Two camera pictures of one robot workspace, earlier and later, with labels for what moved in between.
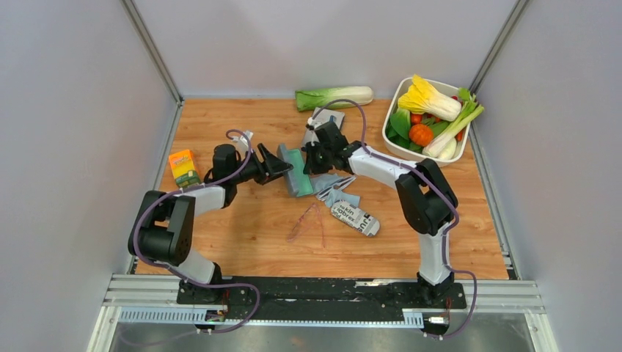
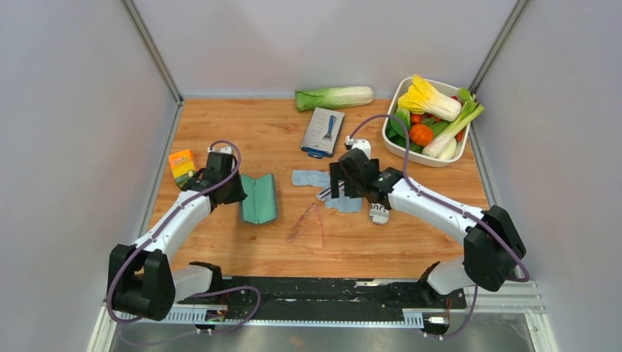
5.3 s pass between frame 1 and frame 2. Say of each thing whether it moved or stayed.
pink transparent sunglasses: stayed
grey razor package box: stayed
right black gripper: moved
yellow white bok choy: stayed
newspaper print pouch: moved
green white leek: stayed
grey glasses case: moved
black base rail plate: stayed
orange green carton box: stayed
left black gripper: moved
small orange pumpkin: stayed
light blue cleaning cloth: stayed
